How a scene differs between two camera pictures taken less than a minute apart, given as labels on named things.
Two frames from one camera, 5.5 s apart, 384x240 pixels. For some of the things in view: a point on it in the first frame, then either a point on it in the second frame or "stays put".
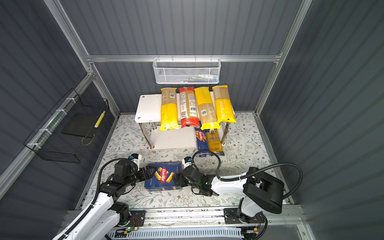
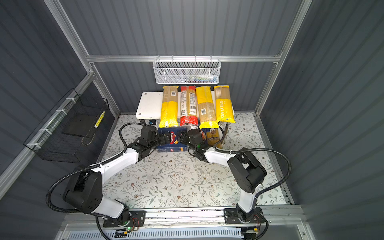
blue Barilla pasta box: x=163 y=180 -> x=174 y=145
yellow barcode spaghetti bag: x=207 y=116 stays put
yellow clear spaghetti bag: x=169 y=120 stays put
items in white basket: x=198 y=78 stays put
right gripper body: x=193 y=185 -> x=193 y=148
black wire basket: x=65 y=133 stays put
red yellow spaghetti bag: x=188 y=110 stays put
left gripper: x=149 y=175 -> x=162 y=140
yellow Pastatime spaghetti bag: x=224 y=110 stays put
